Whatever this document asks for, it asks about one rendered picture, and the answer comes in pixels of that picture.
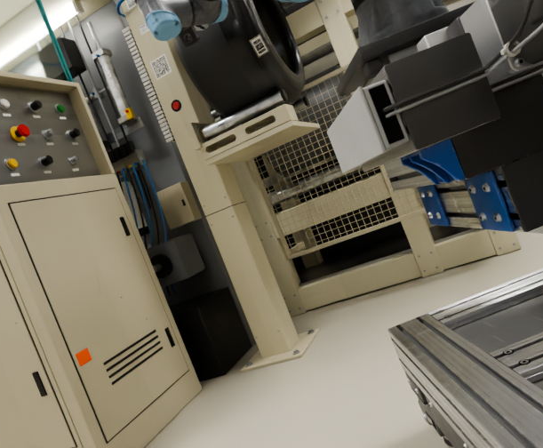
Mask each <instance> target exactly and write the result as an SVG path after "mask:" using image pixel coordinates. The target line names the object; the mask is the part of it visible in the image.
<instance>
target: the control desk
mask: <svg viewBox="0 0 543 448"><path fill-rule="evenodd" d="M114 173H115V171H114V169H113V166H112V164H111V162H110V160H109V157H108V153H107V151H106V149H105V147H104V144H103V142H102V139H101V137H100V134H99V132H98V129H97V127H96V124H95V123H94V120H93V118H92V114H91V111H90V109H89V107H88V105H87V102H86V100H85V98H84V95H83V92H82V90H81V87H80V85H79V83H74V82H69V81H62V80H57V79H51V78H45V77H39V76H28V75H22V74H16V73H11V72H4V71H0V448H145V447H146V446H147V445H148V444H149V443H150V442H151V441H152V440H153V439H154V438H155V437H156V435H157V434H158V433H159V432H160V431H161V430H162V429H163V428H164V427H165V426H166V425H167V424H168V423H169V422H170V421H171V420H172V419H173V418H174V417H175V416H176V415H177V414H178V413H179V412H180V411H181V410H182V409H183V408H184V407H185V406H186V405H187V404H188V403H189V402H190V401H191V400H192V399H193V398H194V397H195V396H196V395H197V394H198V393H199V392H200V391H201V390H202V387H201V384H200V382H199V380H198V378H197V376H196V372H195V369H194V367H193V365H192V363H191V360H190V358H189V355H188V352H187V350H186V347H185V345H184V343H183V340H182V338H181V336H180V332H179V330H178V327H177V325H176V323H175V321H174V318H173V316H172V312H171V310H170V308H169V306H168V303H167V301H166V298H165V297H164V293H163V290H162V288H161V285H160V284H159V281H158V279H157V276H156V272H155V271H154V269H153V266H152V264H151V261H150V259H149V257H148V253H147V251H146V248H145V246H144V244H143V242H142V239H141V237H140V233H139V231H138V229H137V227H136V224H135V222H134V219H133V217H132V214H131V211H130V209H129V206H128V204H127V202H126V200H125V198H124V194H123V191H122V189H121V187H120V185H119V182H118V180H117V177H116V175H115V174H114ZM86 348H88V350H89V353H90V355H91V358H92V360H91V361H89V362H88V363H86V364H84V365H82V366H80V364H79V363H78V361H77V358H76V354H77V353H79V352H80V351H82V350H84V349H86Z"/></svg>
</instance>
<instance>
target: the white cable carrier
mask: <svg viewBox="0 0 543 448"><path fill-rule="evenodd" d="M122 32H123V34H124V37H125V40H126V41H127V42H126V43H127V44H128V47H129V49H130V51H131V53H132V56H133V59H134V60H135V61H134V62H135V65H136V68H137V70H138V71H139V74H140V75H141V76H140V78H141V81H142V83H144V86H146V87H145V89H146V90H147V91H146V92H147V94H148V97H149V98H150V101H152V102H151V105H154V106H152V107H153V108H155V109H154V111H155V113H156V112H157V113H156V116H157V120H159V121H158V123H159V124H160V127H161V129H162V132H163V134H164V135H165V134H167V135H165V136H164V137H165V138H166V139H167V140H166V142H175V139H174V137H173V134H172V130H171V128H170V126H169V124H168V121H167V119H166V116H165V114H164V111H163V108H162V106H161V103H160V101H159V99H158V97H157V94H156V90H155V88H154V86H153V84H152V81H151V79H150V76H149V74H148V71H147V68H146V66H145V63H144V61H143V59H142V57H141V54H140V50H139V48H138V46H137V44H136V41H135V39H134V36H133V34H132V31H131V29H130V28H129V27H127V28H125V29H123V30H122ZM141 65H142V66H141ZM142 78H143V79H142ZM151 87H152V88H151ZM162 127H163V128H162Z"/></svg>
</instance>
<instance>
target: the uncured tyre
mask: <svg viewBox="0 0 543 448"><path fill-rule="evenodd" d="M227 1H228V15H227V17H226V18H225V19H224V20H223V21H221V22H218V23H213V24H211V25H209V27H208V28H207V29H205V30H198V31H196V32H197V34H198V35H199V37H200V40H199V41H198V42H197V43H195V44H193V45H191V46H189V47H185V46H184V44H183V43H182V41H181V39H180V37H179V35H177V36H176V37H175V38H173V39H172V41H173V43H174V46H175V49H176V51H177V54H178V55H179V57H180V61H181V63H182V65H183V67H184V69H185V70H186V71H187V73H188V76H189V77H190V79H191V81H192V82H193V84H194V85H195V87H196V89H197V90H198V91H199V92H200V93H201V95H202V96H203V97H204V99H205V100H206V101H207V102H208V103H209V104H210V105H211V107H212V108H213V109H215V110H216V111H217V112H218V113H219V114H220V115H222V116H224V117H226V116H229V115H231V114H233V113H235V112H236V111H238V110H240V109H242V108H245V107H247V106H249V105H251V104H252V103H254V102H256V101H258V100H261V99H263V98H265V97H267V96H268V95H270V94H272V93H274V92H277V91H279V90H281V89H283V90H285V92H286V94H287V97H288V100H287V101H286V102H284V103H282V104H280V105H278V106H276V107H274V108H277V107H279V106H282V105H283V104H289V103H290V102H293V103H292V104H294V103H295V102H296V101H297V100H298V99H299V97H300V95H301V93H302V90H303V88H304V85H305V72H304V67H303V63H302V59H301V57H300V54H299V48H298V46H297V44H296V41H295V39H294V36H293V33H292V32H291V28H290V26H289V24H288V22H287V19H286V18H285V16H284V14H283V11H282V9H281V7H280V5H279V3H278V2H277V0H227ZM259 34H260V35H261V37H262V39H263V41H264V43H265V44H266V46H267V48H268V50H269V52H266V53H265V54H263V55H262V56H260V57H258V55H257V53H256V52H255V51H254V49H253V47H252V44H251V42H250V40H251V39H253V38H254V37H255V36H257V35H259ZM274 108H271V109H270V110H272V109H274ZM270 110H268V111H270ZM268 111H266V112H264V113H262V114H260V115H258V116H261V115H263V114H265V113H267V112H268ZM258 116H255V117H254V118H256V117H258ZM254 118H252V119H254ZM252 119H250V120H247V121H245V122H243V123H241V124H244V123H247V122H249V121H251V120H252Z"/></svg>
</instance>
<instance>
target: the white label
mask: <svg viewBox="0 0 543 448"><path fill-rule="evenodd" d="M250 42H251V44H252V47H253V49H254V51H255V52H256V53H257V55H258V57H260V56H262V55H263V54H265V53H266V52H269V50H268V48H267V46H266V44H265V43H264V41H263V39H262V37H261V35H260V34H259V35H257V36H255V37H254V38H253V39H251V40H250Z"/></svg>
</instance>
